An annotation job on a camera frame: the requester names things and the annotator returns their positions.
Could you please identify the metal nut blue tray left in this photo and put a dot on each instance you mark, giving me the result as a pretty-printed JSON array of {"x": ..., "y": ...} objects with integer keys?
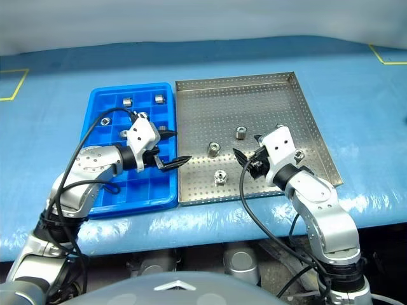
[{"x": 105, "y": 121}]

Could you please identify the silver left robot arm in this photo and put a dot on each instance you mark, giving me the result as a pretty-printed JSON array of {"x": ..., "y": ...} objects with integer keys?
[{"x": 92, "y": 162}]

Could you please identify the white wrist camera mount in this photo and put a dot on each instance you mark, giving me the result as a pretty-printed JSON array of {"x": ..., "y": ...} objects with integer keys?
[
  {"x": 280, "y": 146},
  {"x": 143, "y": 136}
]

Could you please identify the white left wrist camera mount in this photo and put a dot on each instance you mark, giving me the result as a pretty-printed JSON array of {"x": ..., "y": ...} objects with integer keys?
[{"x": 143, "y": 136}]

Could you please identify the metal nut lower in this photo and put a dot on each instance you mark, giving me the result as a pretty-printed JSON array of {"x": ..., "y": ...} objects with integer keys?
[{"x": 220, "y": 177}]

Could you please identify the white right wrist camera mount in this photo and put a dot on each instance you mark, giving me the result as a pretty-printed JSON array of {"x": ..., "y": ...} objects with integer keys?
[{"x": 280, "y": 146}]

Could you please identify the blue compartment tray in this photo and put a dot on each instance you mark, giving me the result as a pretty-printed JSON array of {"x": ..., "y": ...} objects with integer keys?
[{"x": 152, "y": 190}]

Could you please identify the pale plastic sheet curtain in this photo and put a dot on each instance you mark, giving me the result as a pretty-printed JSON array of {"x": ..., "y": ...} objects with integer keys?
[{"x": 190, "y": 19}]

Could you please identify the perforated metal tray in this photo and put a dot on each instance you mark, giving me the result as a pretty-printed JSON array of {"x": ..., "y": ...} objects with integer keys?
[{"x": 222, "y": 105}]

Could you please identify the grey robot torso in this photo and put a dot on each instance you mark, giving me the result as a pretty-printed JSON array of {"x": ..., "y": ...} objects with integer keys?
[{"x": 171, "y": 295}]

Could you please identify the silver rounded cylinder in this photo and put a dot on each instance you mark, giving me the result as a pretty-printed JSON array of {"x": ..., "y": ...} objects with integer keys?
[
  {"x": 152, "y": 265},
  {"x": 240, "y": 263}
]

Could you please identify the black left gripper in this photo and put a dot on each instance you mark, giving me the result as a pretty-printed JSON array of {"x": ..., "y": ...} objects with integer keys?
[{"x": 149, "y": 156}]

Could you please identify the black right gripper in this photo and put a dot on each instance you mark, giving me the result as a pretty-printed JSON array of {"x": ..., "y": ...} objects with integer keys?
[{"x": 258, "y": 162}]

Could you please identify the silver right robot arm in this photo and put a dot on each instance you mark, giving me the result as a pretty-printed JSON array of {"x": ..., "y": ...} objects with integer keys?
[{"x": 318, "y": 197}]

